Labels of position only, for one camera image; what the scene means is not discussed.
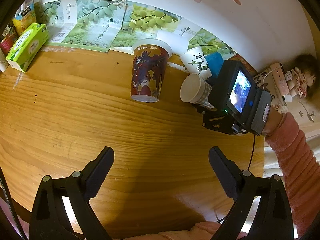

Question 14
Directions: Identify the grey checked paper cup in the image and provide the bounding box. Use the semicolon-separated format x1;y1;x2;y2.
180;73;214;109

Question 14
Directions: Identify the pink sleeve right forearm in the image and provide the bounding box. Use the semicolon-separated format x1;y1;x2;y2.
263;108;319;237

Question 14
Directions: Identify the blue plastic cup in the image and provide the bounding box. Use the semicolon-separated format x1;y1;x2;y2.
205;52;224;77

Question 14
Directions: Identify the panda print paper cup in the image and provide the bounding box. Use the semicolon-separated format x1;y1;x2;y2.
180;47;212;80

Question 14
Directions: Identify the red robot print cup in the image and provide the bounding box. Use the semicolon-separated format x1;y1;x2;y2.
131;38;172;103

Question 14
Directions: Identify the letter print fabric bag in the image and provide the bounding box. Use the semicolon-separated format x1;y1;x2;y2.
253;68;288;113

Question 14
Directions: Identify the pink power strip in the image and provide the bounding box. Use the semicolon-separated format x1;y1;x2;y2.
270;62;290;96

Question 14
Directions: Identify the rag doll brown hair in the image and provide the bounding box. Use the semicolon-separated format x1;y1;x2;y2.
285;54;319;99

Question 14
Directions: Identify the white squeeze bottle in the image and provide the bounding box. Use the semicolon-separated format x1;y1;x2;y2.
0;50;9;72

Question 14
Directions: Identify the grape print paper sheet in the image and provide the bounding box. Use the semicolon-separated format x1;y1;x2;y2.
35;0;236;59

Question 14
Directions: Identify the green tissue box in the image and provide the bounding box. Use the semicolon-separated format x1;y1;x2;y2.
6;23;48;73

